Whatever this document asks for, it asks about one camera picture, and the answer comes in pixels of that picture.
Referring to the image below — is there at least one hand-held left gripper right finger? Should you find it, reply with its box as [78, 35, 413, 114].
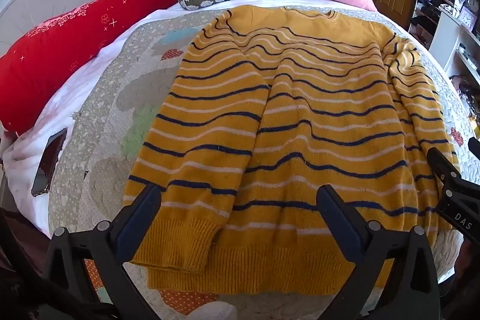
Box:
[317, 185, 441, 320]

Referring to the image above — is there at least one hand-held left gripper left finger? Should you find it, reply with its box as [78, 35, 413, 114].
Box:
[43, 183, 163, 320]

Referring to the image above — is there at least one yellow striped sweater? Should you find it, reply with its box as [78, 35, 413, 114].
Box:
[124, 4, 463, 296]

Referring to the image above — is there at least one beige quilted bedspread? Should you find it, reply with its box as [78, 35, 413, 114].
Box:
[48, 5, 480, 320]

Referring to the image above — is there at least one black smartphone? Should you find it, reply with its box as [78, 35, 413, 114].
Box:
[31, 127, 68, 197]

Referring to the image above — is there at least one white shelf unit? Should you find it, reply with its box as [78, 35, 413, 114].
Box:
[408, 0, 480, 82]

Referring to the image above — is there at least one white fleece bed sheet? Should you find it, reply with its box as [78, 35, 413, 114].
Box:
[2, 0, 466, 238]

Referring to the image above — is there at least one red patterned blanket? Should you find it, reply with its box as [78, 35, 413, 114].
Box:
[0, 0, 212, 136]

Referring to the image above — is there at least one beige padded headboard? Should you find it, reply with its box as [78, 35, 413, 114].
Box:
[0, 0, 100, 48]

